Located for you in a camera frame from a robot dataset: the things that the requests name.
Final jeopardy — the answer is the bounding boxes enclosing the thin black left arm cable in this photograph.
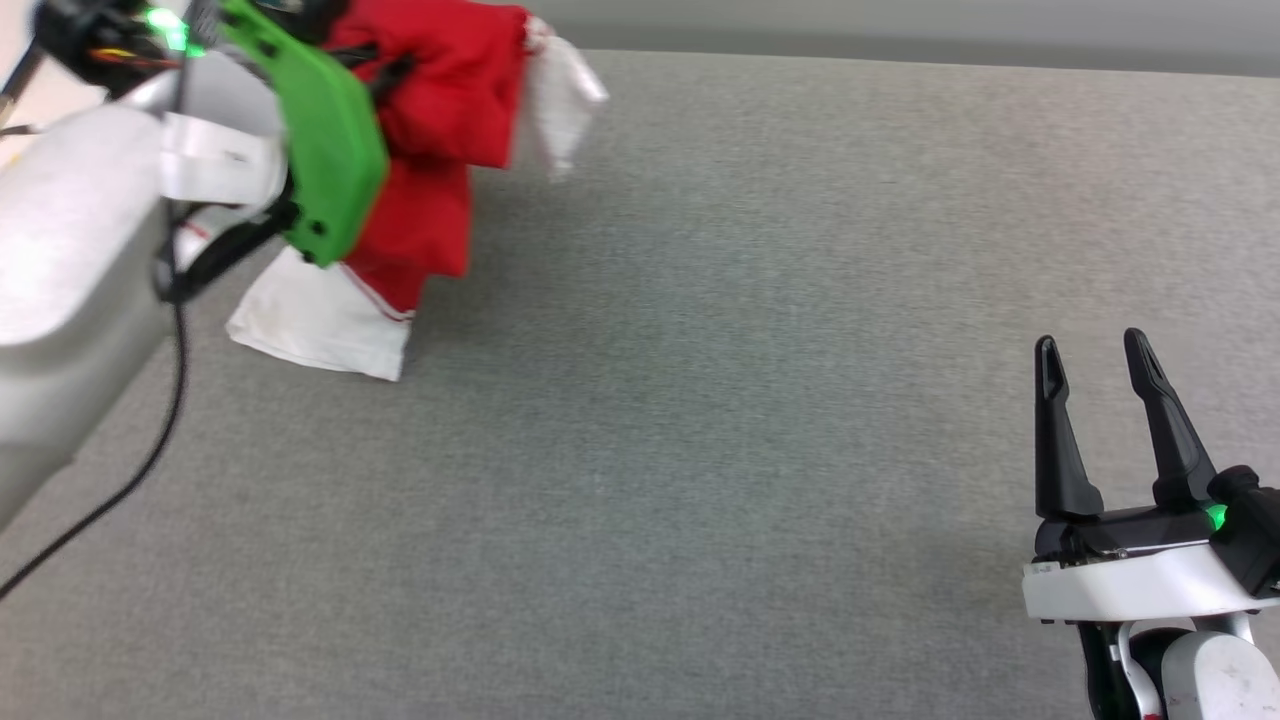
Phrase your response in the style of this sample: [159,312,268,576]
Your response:
[0,60,193,601]

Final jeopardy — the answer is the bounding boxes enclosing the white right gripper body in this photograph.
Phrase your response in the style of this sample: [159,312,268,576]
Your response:
[1022,503,1280,626]

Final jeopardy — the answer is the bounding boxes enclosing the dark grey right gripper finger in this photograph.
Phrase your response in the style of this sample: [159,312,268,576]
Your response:
[1034,336,1105,522]
[1124,327,1218,507]

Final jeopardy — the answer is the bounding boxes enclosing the red white basketball jersey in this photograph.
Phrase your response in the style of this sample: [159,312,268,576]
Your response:
[226,0,611,383]

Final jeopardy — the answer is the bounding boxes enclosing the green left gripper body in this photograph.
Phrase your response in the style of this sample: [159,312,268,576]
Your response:
[220,0,390,268]

